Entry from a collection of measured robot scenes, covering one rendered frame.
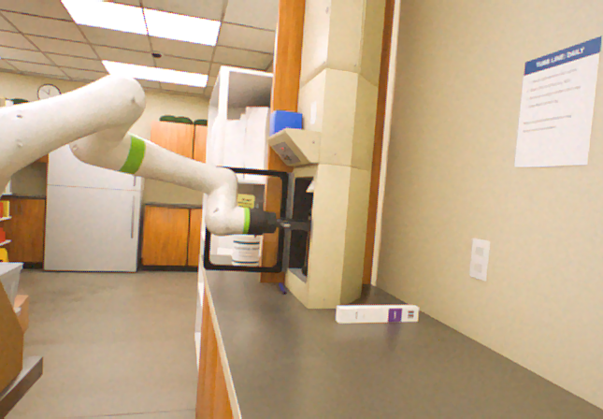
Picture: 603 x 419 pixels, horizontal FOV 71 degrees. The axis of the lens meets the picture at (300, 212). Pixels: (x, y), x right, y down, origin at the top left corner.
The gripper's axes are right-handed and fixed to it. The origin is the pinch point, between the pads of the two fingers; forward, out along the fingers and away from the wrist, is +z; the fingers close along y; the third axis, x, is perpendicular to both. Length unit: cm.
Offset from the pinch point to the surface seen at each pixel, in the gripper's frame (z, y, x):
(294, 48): -9, 23, -68
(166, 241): -56, 488, 76
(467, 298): 36, -37, 16
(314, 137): -9.2, -13.8, -28.8
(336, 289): 2.7, -14.0, 19.5
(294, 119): -10.5, 7.0, -37.4
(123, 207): -114, 476, 30
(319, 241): -4.6, -13.9, 4.0
